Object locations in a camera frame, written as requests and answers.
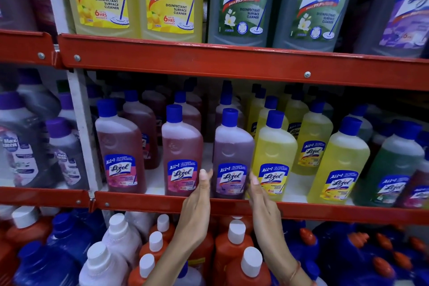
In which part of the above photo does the white bottle blue cap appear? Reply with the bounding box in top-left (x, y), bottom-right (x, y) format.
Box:
top-left (174, 262), bottom-right (206, 286)

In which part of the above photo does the short red shelf beam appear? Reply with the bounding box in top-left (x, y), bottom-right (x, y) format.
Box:
top-left (0, 186), bottom-right (92, 209)
top-left (0, 29), bottom-right (58, 69)

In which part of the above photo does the white shelf upright post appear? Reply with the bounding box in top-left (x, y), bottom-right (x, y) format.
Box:
top-left (42, 0), bottom-right (104, 193)

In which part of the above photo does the person's right hand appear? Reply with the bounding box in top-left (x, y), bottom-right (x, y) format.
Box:
top-left (247, 172), bottom-right (300, 274)

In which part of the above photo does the long red shelf beam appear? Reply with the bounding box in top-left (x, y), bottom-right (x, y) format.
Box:
top-left (58, 34), bottom-right (429, 92)
top-left (93, 191), bottom-right (429, 226)

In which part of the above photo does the person's left hand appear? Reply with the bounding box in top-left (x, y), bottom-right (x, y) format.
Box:
top-left (174, 168), bottom-right (214, 251)

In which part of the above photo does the large grey green-label cleaner bottle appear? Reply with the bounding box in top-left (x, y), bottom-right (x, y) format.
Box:
top-left (208, 0), bottom-right (279, 48)
top-left (273, 0), bottom-right (361, 52)

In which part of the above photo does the orange bottle white cap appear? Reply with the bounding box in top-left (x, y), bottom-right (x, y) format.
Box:
top-left (5, 206), bottom-right (53, 250)

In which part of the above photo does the group of small yellow bottles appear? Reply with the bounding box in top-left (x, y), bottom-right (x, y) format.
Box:
top-left (246, 83), bottom-right (371, 205)

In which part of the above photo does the person's right forearm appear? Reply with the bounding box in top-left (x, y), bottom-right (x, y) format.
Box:
top-left (285, 264), bottom-right (315, 286)

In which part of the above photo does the large grey purple-label cleaner bottle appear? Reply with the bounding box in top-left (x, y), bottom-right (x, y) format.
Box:
top-left (353, 0), bottom-right (429, 58)

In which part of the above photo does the person's left forearm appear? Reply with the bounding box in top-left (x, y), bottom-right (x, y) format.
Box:
top-left (143, 238), bottom-right (200, 286)

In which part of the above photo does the green cleaner bottle blue cap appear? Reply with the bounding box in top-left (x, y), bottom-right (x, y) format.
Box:
top-left (353, 121), bottom-right (425, 208)
top-left (347, 104), bottom-right (374, 143)

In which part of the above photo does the cluster of blue orange-capped bottles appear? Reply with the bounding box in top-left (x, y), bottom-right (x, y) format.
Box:
top-left (283, 219), bottom-right (429, 286)

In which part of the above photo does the grey bottle purple cap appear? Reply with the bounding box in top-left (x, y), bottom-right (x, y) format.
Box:
top-left (58, 92), bottom-right (80, 137)
top-left (45, 117), bottom-right (90, 191)
top-left (0, 91), bottom-right (57, 188)
top-left (17, 71), bottom-right (61, 121)

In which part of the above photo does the red thread bracelet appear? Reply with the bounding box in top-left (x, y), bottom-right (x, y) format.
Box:
top-left (288, 262), bottom-right (302, 286)

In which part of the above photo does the group of pink cleaner bottles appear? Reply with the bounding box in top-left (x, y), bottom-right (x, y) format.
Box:
top-left (87, 76), bottom-right (205, 198)

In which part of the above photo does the purple cleaner bottle blue cap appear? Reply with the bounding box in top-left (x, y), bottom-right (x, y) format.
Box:
top-left (221, 80), bottom-right (242, 105)
top-left (212, 108), bottom-right (256, 200)
top-left (215, 92), bottom-right (245, 129)

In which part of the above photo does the cluster of orange white-capped bottles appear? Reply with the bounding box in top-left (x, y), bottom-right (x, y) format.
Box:
top-left (127, 214), bottom-right (273, 286)

